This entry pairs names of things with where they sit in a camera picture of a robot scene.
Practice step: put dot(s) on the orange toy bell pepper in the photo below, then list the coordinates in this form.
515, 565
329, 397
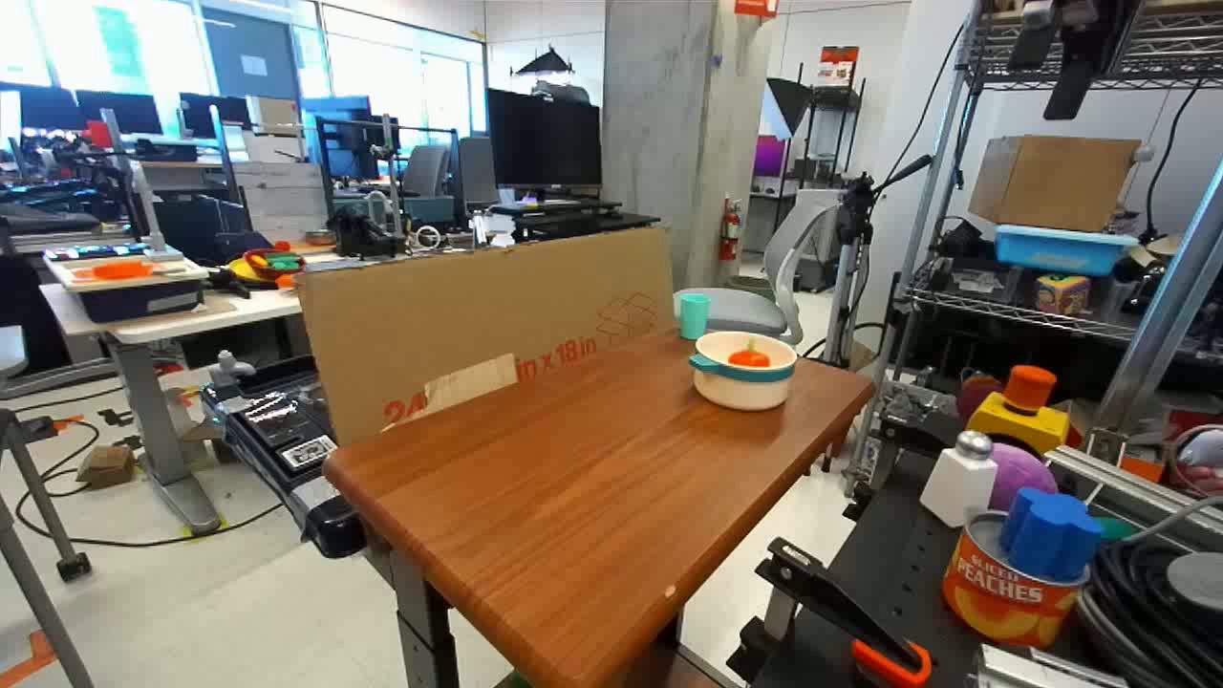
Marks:
749, 357

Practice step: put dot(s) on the teal plastic cup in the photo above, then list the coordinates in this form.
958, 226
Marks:
693, 317

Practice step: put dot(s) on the red fire extinguisher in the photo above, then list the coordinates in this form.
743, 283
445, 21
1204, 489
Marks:
728, 233

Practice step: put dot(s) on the grey office chair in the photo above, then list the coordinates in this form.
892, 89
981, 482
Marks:
775, 309

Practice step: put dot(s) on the black computer monitor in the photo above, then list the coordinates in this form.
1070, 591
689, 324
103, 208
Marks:
543, 141

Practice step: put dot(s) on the brown cardboard sheet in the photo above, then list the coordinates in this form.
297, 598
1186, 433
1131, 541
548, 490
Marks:
387, 338

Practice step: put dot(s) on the black orange clamp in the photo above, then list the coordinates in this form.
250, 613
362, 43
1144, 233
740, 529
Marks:
801, 583

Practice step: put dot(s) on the white plastic bottle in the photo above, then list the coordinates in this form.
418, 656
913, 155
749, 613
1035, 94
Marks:
962, 478

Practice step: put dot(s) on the orange cylinder block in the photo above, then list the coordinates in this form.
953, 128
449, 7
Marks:
1028, 389

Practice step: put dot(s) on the purple ball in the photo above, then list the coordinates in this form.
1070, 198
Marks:
1017, 473

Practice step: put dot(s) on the yellow toy block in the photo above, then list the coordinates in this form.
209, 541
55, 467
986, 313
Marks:
1028, 422

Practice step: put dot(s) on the blue plastic tray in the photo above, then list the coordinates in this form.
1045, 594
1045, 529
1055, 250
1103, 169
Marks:
1060, 250

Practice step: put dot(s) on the peaches tin can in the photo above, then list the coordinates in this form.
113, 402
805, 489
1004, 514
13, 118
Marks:
1000, 603

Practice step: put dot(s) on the cardboard box on shelf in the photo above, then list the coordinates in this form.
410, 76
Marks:
1054, 182

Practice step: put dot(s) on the grey tray with orange plate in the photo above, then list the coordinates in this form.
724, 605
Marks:
119, 283

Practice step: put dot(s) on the white pot with teal handles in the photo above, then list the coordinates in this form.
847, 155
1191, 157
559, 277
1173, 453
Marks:
743, 389

